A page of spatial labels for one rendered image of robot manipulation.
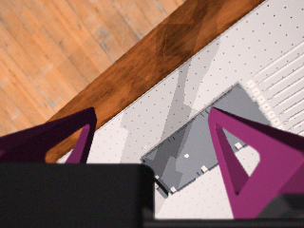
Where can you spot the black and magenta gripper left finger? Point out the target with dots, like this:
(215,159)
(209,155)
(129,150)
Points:
(32,144)

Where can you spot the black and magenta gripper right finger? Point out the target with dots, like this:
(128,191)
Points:
(280,170)

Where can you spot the white ribbed loading rails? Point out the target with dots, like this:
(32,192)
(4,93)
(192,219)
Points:
(266,106)

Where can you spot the light grey flat base plate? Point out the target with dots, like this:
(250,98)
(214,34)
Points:
(262,36)

